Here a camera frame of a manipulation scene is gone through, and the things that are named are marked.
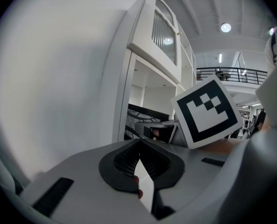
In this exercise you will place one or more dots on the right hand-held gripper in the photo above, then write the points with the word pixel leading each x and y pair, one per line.
pixel 208 111

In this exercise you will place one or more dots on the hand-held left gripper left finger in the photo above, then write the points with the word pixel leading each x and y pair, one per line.
pixel 87 171

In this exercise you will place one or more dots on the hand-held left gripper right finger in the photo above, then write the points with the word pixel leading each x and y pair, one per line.
pixel 194 167

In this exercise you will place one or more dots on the black rectangular object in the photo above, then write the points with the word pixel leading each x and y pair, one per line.
pixel 138 113

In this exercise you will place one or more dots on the white desk with shelves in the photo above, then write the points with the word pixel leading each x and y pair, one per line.
pixel 115 90

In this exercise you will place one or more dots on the person's right hand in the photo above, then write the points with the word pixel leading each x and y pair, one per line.
pixel 155 132

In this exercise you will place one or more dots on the person's left hand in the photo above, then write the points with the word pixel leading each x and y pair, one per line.
pixel 136 179

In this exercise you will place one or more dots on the white ribbed glass cabinet door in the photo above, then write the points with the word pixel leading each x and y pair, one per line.
pixel 143 31

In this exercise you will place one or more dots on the ceiling strip light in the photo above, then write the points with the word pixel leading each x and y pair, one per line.
pixel 220 58

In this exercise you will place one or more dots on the black metal railing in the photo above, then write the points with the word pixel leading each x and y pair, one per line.
pixel 231 68

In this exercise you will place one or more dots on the round ceiling lamp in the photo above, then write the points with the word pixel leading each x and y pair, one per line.
pixel 226 27

